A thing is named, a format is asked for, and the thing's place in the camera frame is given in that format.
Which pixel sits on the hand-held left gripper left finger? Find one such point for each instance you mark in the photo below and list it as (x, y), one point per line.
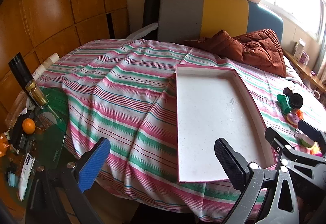
(94, 163)

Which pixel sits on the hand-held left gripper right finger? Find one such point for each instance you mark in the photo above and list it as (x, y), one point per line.
(229, 163)

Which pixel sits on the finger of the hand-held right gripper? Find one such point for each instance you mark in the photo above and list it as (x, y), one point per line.
(276, 138)
(309, 129)

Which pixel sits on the white green bottle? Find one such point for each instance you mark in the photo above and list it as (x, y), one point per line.
(305, 141)

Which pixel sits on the orange linked cubes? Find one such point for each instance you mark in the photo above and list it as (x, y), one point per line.
(299, 114)

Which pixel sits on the light purple egg shell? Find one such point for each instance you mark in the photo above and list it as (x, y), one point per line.
(293, 119)

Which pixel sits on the green plastic toy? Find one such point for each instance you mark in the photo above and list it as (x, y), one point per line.
(284, 104)

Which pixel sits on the white tray box pink rim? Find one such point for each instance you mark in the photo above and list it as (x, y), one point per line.
(216, 117)

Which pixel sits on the small purple object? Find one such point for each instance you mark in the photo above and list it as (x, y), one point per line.
(313, 73)

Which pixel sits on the wooden bedside desk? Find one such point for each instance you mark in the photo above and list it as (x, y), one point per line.
(303, 68)

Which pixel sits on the white pillow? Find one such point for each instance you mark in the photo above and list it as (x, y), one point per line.
(290, 68)

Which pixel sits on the striped bed sheet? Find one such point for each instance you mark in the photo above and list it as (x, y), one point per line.
(114, 101)

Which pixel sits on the green glass side table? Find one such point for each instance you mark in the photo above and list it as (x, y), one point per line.
(54, 112)

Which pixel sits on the white tube pack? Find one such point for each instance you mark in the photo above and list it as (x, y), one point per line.
(25, 175)

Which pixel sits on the purple box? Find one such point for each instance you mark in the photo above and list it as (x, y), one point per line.
(305, 58)

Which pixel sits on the orange fruit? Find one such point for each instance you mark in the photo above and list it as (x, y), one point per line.
(28, 126)

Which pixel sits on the white carton box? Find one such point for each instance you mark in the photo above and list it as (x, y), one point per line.
(298, 49)

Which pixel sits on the glass jar gold contents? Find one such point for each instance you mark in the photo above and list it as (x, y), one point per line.
(37, 95)

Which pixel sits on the brown quilted blanket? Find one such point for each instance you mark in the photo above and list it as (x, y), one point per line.
(254, 51)

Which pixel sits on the orange snack bag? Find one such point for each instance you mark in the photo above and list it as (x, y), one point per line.
(3, 145)

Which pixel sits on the stack of paper cups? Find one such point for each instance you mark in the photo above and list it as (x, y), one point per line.
(45, 65)

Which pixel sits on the black thermos bottle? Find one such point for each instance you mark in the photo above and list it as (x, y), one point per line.
(20, 71)

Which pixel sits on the white foam board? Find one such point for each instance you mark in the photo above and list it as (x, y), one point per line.
(142, 31)

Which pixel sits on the grey yellow blue headboard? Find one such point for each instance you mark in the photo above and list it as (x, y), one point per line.
(183, 15)

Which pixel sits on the wooden wardrobe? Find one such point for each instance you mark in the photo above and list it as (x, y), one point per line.
(51, 10)

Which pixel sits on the black rolled mat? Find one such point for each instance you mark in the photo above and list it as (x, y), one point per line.
(151, 2)

